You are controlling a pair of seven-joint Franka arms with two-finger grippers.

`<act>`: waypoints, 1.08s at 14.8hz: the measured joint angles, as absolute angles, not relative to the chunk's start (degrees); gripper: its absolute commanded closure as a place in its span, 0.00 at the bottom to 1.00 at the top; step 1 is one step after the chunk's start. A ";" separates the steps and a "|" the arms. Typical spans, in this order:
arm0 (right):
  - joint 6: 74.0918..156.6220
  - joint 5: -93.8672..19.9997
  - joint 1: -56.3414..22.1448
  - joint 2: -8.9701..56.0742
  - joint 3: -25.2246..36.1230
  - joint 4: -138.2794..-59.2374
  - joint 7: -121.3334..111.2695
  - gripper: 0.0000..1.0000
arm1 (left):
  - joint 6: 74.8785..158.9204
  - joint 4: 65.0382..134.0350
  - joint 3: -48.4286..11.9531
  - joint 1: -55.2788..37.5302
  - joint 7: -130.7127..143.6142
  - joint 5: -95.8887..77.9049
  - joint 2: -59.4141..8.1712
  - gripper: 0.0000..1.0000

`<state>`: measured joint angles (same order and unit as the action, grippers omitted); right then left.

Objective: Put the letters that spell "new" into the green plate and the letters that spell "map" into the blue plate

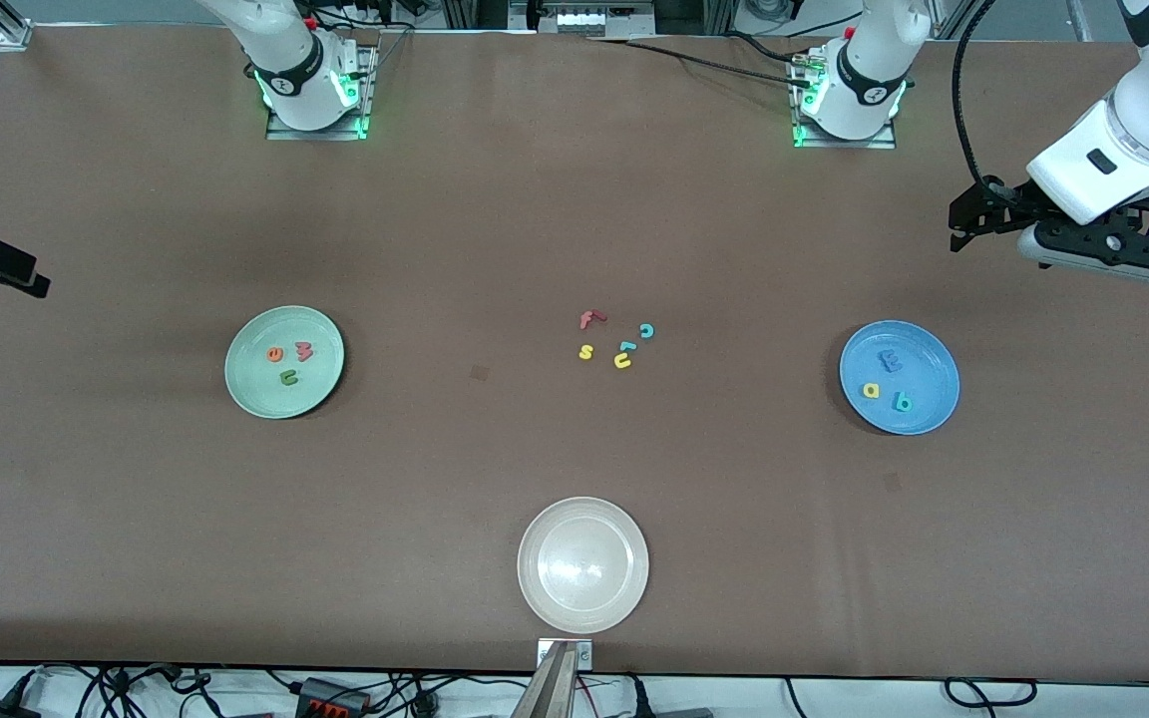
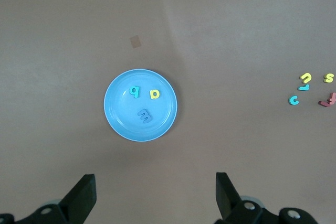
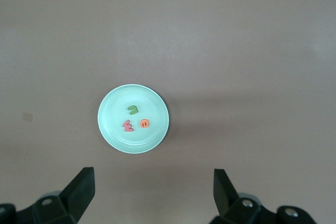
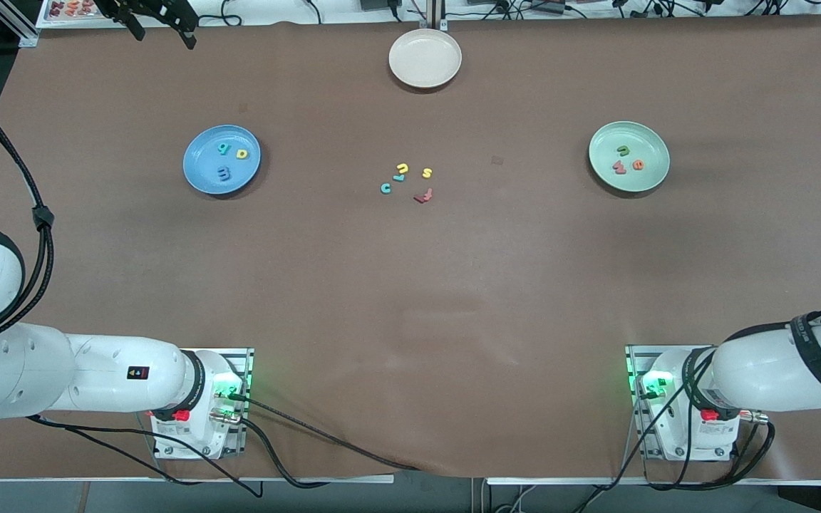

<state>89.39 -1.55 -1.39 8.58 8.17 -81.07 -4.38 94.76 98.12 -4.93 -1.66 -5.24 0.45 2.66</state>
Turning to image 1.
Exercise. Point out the teal foam letter b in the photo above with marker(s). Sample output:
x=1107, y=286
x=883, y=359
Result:
x=902, y=403

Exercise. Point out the blue plate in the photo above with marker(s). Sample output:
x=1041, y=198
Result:
x=934, y=369

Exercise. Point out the metal camera mount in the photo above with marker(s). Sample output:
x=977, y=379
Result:
x=555, y=688

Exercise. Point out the red foam letter f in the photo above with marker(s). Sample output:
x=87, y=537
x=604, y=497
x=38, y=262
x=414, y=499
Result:
x=588, y=319

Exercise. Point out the green plate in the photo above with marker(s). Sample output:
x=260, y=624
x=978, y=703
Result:
x=255, y=394

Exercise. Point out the aluminium frame post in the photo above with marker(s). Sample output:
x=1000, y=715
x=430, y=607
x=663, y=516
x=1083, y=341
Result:
x=11, y=30

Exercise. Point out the grey control box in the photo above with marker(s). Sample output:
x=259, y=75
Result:
x=579, y=20

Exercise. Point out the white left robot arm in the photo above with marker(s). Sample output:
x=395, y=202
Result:
x=1133, y=140

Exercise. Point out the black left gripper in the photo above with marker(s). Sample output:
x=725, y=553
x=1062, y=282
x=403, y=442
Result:
x=1003, y=203

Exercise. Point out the black orange power strip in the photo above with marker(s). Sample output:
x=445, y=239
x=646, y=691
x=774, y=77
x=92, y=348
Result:
x=330, y=698

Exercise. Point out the white plate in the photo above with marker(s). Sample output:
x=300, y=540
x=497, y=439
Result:
x=582, y=563

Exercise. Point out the pink foam letter w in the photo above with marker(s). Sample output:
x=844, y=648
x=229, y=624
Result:
x=304, y=351

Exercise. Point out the blue foam letter m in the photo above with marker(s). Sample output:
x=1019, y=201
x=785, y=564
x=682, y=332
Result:
x=891, y=360

